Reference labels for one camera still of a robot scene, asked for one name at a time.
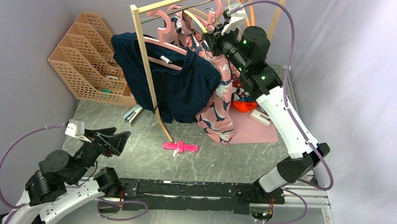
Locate pink patterned shorts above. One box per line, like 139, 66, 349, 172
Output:
166, 11, 235, 144

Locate navy blue shorts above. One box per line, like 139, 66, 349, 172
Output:
111, 33, 211, 124

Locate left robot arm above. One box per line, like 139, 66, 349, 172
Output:
0, 124, 131, 224

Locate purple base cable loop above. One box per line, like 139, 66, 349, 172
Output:
91, 195, 150, 223

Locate orange hanger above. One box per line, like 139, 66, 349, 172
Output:
235, 0, 255, 27

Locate beige plastic file organizer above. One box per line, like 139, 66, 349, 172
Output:
48, 12, 136, 106

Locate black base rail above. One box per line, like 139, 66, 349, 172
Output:
120, 178, 285, 214

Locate yellow hanger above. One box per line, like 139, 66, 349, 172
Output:
171, 5, 209, 34

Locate pink hanger with navy shorts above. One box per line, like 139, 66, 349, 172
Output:
143, 9, 186, 71

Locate magenta tape roll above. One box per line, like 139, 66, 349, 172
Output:
162, 141, 199, 153

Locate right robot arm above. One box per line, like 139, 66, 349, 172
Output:
203, 24, 330, 203

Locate orange cloth item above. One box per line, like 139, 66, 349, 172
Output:
231, 101, 258, 113

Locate pink clipboard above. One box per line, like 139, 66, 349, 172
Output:
229, 108, 279, 144

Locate wooden clothes rack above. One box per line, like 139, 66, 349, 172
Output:
123, 0, 289, 148

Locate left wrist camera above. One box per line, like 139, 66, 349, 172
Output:
65, 119, 91, 143

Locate colourful cartoon print cloth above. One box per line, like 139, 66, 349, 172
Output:
230, 63, 254, 102

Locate grey stapler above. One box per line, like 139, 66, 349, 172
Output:
123, 104, 143, 125

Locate white eraser box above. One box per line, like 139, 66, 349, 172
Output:
250, 110, 271, 127

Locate beige wooden hanger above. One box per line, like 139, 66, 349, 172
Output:
188, 0, 231, 18

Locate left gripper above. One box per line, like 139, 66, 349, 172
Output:
69, 124, 131, 185

